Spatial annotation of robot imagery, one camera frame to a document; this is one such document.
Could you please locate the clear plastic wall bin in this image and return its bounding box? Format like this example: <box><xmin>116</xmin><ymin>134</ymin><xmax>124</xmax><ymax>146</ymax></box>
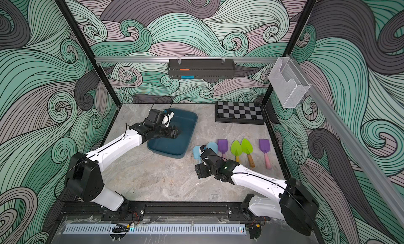
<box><xmin>268</xmin><ymin>57</ymin><xmax>310</xmax><ymax>109</ymax></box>

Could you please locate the green round shovel wooden handle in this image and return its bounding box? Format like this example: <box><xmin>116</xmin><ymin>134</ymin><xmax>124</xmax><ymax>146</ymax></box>
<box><xmin>230</xmin><ymin>140</ymin><xmax>243</xmax><ymax>163</ymax></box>

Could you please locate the light blue shovel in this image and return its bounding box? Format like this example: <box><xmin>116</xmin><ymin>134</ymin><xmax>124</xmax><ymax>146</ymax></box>
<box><xmin>192</xmin><ymin>146</ymin><xmax>202</xmax><ymax>164</ymax></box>
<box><xmin>206</xmin><ymin>142</ymin><xmax>218</xmax><ymax>154</ymax></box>

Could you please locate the purple shovel pink handle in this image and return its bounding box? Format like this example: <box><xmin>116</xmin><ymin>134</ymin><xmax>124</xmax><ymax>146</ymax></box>
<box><xmin>217</xmin><ymin>139</ymin><xmax>228</xmax><ymax>159</ymax></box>
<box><xmin>259</xmin><ymin>139</ymin><xmax>272</xmax><ymax>169</ymax></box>

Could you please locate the aluminium rail right wall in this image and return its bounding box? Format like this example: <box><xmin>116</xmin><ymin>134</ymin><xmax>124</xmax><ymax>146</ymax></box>
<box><xmin>286</xmin><ymin>55</ymin><xmax>404</xmax><ymax>226</ymax></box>

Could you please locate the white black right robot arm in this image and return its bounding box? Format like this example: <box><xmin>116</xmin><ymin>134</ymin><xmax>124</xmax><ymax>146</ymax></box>
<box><xmin>195</xmin><ymin>145</ymin><xmax>319</xmax><ymax>236</ymax></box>

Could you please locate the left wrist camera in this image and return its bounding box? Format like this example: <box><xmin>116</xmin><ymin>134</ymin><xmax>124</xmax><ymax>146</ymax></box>
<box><xmin>147</xmin><ymin>109</ymin><xmax>174</xmax><ymax>127</ymax></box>

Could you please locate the blue item in shelf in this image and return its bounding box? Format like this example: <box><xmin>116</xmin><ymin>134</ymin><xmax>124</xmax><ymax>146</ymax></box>
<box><xmin>181</xmin><ymin>75</ymin><xmax>195</xmax><ymax>80</ymax></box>

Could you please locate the black white chessboard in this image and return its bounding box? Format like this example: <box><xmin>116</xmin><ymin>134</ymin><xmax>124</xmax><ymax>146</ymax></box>
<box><xmin>215</xmin><ymin>101</ymin><xmax>265</xmax><ymax>125</ymax></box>

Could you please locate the black wall shelf tray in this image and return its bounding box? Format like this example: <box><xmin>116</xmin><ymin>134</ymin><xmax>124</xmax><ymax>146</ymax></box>
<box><xmin>167</xmin><ymin>60</ymin><xmax>236</xmax><ymax>81</ymax></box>

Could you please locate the teal plastic storage box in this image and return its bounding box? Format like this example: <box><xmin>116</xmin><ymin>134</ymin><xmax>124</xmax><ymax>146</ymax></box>
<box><xmin>147</xmin><ymin>108</ymin><xmax>198</xmax><ymax>159</ymax></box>

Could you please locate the aluminium rail back wall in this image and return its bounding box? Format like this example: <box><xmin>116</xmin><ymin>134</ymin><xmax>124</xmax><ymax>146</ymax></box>
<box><xmin>95</xmin><ymin>56</ymin><xmax>278</xmax><ymax>64</ymax></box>

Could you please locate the white slotted cable duct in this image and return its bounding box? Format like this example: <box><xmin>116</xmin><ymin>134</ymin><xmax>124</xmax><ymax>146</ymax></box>
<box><xmin>62</xmin><ymin>224</ymin><xmax>247</xmax><ymax>236</ymax></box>

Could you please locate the green pointed shovel wooden handle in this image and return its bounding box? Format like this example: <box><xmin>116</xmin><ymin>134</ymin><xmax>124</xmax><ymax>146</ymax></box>
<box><xmin>241</xmin><ymin>138</ymin><xmax>255</xmax><ymax>168</ymax></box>

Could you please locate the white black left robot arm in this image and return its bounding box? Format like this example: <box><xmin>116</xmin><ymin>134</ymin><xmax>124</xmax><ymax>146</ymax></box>
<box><xmin>64</xmin><ymin>123</ymin><xmax>180</xmax><ymax>211</ymax></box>

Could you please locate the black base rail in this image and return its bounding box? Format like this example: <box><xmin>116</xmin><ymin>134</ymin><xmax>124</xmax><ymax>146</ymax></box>
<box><xmin>62</xmin><ymin>201</ymin><xmax>271</xmax><ymax>223</ymax></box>

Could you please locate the aluminium rail wall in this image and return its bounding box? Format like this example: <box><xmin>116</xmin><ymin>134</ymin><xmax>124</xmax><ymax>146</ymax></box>
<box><xmin>286</xmin><ymin>55</ymin><xmax>404</xmax><ymax>226</ymax></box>
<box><xmin>95</xmin><ymin>56</ymin><xmax>278</xmax><ymax>64</ymax></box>

